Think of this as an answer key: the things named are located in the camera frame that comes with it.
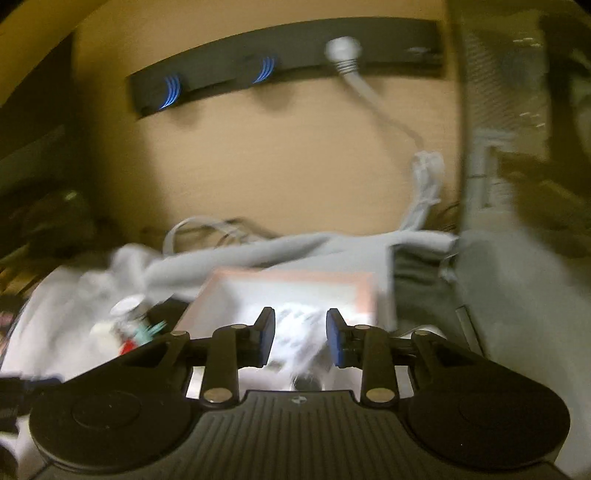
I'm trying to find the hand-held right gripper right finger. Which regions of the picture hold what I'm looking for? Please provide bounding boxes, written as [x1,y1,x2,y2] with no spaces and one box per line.
[326,308,467,408]

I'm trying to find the white round device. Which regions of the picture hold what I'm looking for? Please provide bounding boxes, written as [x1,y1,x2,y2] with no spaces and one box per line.
[110,298,145,320]

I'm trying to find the clear plastic bag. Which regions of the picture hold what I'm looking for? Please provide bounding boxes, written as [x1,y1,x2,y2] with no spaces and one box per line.
[272,302,334,376]

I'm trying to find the computer case with glass panel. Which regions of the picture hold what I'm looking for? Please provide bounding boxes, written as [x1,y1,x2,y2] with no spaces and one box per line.
[450,0,591,261]

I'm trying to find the dark grey cloth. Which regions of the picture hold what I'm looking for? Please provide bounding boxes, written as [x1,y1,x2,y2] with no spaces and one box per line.
[392,248,488,358]

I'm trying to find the light grey cloth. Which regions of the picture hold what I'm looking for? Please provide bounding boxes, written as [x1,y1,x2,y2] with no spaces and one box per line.
[0,230,591,480]

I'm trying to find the teal plastic clip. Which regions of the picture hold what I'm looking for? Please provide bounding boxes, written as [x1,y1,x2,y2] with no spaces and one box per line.
[136,320,168,345]

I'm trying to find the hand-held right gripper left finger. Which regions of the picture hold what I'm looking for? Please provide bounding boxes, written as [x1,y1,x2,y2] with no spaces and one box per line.
[122,307,277,408]

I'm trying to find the white power cable with plug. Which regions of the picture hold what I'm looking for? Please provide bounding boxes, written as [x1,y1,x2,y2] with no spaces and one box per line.
[324,36,446,234]

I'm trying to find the pink cardboard box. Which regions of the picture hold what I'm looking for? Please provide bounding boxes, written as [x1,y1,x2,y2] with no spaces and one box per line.
[178,267,380,370]

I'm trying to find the thin white cable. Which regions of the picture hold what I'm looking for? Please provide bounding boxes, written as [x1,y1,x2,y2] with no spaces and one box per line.
[163,218,271,256]

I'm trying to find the dark panel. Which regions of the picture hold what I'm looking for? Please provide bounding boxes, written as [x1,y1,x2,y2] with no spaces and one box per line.
[0,34,95,261]

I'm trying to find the black strip with blue lights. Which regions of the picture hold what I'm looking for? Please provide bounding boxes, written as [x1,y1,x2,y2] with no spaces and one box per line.
[128,17,445,123]

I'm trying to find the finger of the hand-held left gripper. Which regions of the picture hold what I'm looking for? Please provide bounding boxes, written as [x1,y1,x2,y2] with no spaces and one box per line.
[0,375,64,398]

